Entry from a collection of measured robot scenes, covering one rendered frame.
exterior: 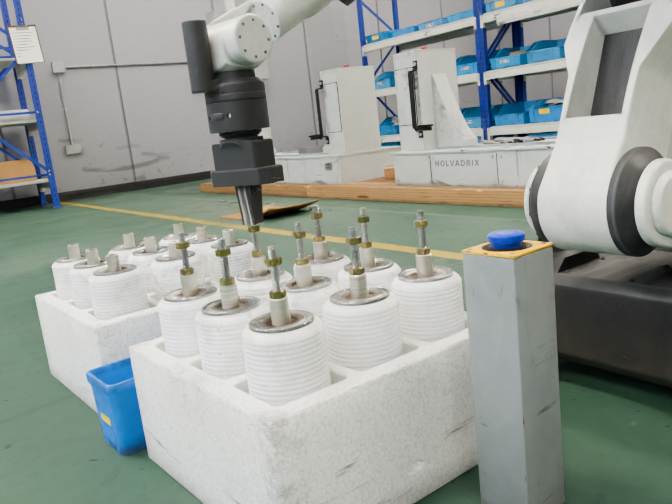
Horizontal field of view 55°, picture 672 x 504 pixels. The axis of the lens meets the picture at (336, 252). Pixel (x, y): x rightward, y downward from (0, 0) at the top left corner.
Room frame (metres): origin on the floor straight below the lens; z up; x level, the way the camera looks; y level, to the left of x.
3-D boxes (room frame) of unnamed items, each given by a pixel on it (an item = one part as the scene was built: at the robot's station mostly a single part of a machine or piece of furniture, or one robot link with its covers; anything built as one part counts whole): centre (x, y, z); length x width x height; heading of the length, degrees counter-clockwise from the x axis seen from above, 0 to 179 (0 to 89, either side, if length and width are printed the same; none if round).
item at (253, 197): (0.97, 0.11, 0.36); 0.03 x 0.02 x 0.06; 146
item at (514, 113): (6.48, -1.99, 0.36); 0.50 x 0.38 x 0.21; 125
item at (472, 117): (6.89, -1.69, 0.36); 0.50 x 0.38 x 0.21; 125
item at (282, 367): (0.72, 0.07, 0.16); 0.10 x 0.10 x 0.18
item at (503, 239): (0.69, -0.19, 0.32); 0.04 x 0.04 x 0.02
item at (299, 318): (0.72, 0.07, 0.25); 0.08 x 0.08 x 0.01
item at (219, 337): (0.81, 0.14, 0.16); 0.10 x 0.10 x 0.18
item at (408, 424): (0.88, 0.05, 0.09); 0.39 x 0.39 x 0.18; 37
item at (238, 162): (0.98, 0.12, 0.45); 0.13 x 0.10 x 0.12; 56
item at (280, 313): (0.72, 0.07, 0.26); 0.02 x 0.02 x 0.03
